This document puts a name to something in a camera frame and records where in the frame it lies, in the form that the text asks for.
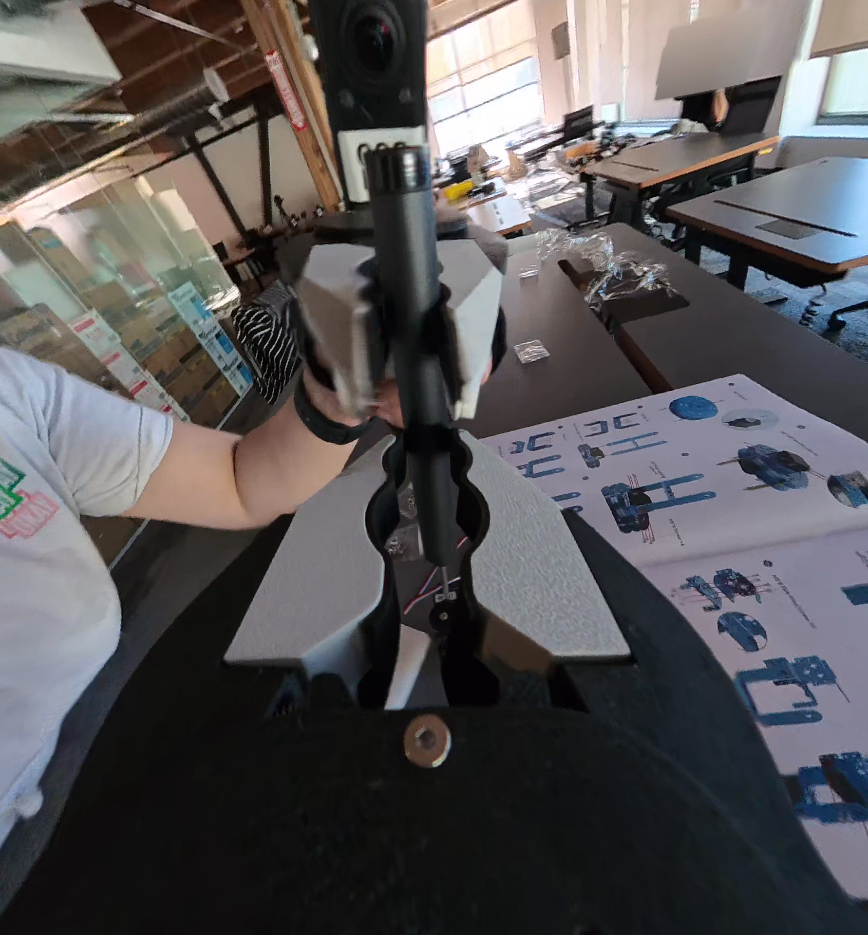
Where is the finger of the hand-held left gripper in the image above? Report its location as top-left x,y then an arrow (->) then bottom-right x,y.
297,243 -> 395,411
434,237 -> 508,422

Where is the crumpled clear plastic wrap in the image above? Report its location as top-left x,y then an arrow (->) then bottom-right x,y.
535,230 -> 687,304

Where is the open instruction manual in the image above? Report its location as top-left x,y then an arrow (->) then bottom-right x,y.
478,374 -> 868,907

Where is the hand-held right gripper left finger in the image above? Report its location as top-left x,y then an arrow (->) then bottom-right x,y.
224,432 -> 407,706

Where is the black screwdriver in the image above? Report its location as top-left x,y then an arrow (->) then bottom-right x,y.
363,145 -> 460,596

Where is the stack of cardboard boxes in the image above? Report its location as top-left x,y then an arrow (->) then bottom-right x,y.
0,219 -> 254,432

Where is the desk with wooden edge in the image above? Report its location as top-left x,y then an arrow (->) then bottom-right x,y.
584,131 -> 780,220
666,157 -> 868,293

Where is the black white striped cloth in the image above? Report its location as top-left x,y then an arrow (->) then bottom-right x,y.
231,281 -> 303,406

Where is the red white sign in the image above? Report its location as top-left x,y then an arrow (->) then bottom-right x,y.
264,50 -> 308,134

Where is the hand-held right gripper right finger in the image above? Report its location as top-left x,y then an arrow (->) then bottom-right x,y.
452,430 -> 632,695

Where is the wooden support post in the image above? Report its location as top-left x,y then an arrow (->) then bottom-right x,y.
240,0 -> 343,213

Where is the black wristband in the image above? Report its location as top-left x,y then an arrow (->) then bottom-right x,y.
293,376 -> 371,447

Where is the person's left forearm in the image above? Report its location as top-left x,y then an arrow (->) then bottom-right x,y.
131,376 -> 406,532

